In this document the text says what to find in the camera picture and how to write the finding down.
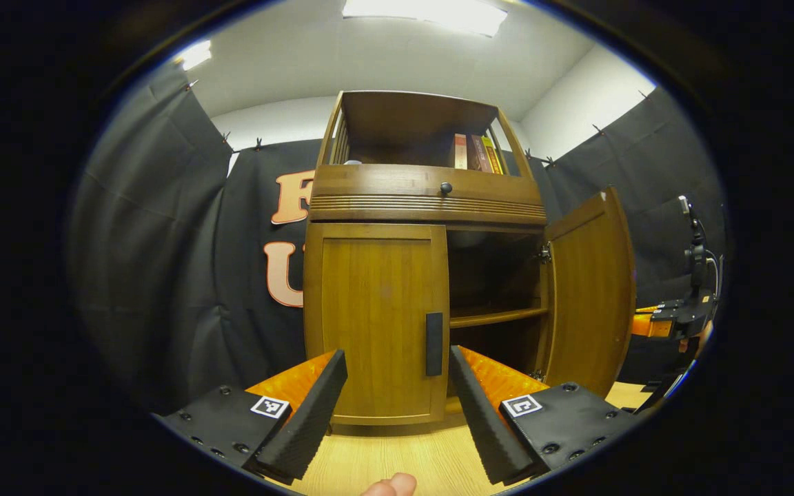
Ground wooden double-door shoe cabinet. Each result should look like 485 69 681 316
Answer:
303 90 637 426

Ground wooden inner shelf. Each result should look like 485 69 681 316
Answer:
449 307 549 329

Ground brown book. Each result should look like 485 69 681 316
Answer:
467 134 491 173

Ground black left door handle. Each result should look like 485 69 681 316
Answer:
426 312 444 378

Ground black backdrop cloth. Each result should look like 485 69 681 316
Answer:
66 65 729 414

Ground wooden cabinet door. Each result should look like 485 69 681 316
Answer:
304 222 450 426
538 186 637 399

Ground wooden drawer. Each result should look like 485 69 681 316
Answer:
311 164 544 206

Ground yellow book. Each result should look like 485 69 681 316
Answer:
481 136 505 175

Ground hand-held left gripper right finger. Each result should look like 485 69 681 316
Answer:
448 345 640 486

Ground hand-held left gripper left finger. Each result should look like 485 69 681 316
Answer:
154 349 348 486

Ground small ceiling light panel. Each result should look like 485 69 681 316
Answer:
176 40 213 71

